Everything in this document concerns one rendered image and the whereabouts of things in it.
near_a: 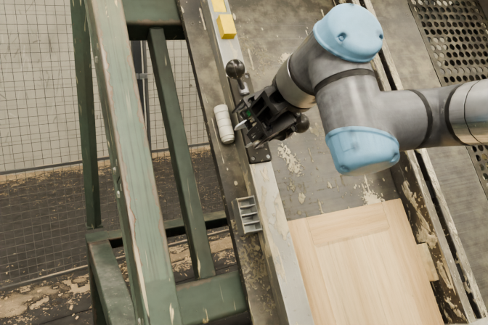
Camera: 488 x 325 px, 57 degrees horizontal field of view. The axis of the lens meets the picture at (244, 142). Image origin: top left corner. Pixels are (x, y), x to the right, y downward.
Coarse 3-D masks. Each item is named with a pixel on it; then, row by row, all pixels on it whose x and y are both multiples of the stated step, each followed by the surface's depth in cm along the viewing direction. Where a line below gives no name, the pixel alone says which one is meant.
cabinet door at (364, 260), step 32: (288, 224) 89; (320, 224) 92; (352, 224) 95; (384, 224) 98; (320, 256) 90; (352, 256) 92; (384, 256) 95; (416, 256) 98; (320, 288) 87; (352, 288) 90; (384, 288) 92; (416, 288) 95; (320, 320) 85; (352, 320) 87; (384, 320) 90; (416, 320) 92
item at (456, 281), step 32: (352, 0) 112; (384, 64) 109; (416, 160) 101; (416, 192) 99; (416, 224) 100; (448, 224) 97; (448, 256) 94; (448, 288) 94; (448, 320) 95; (480, 320) 91
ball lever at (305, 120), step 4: (304, 116) 83; (304, 120) 83; (308, 120) 83; (300, 124) 82; (304, 124) 83; (308, 124) 83; (300, 128) 83; (304, 128) 83; (296, 132) 84; (300, 132) 84; (256, 148) 89; (260, 148) 89
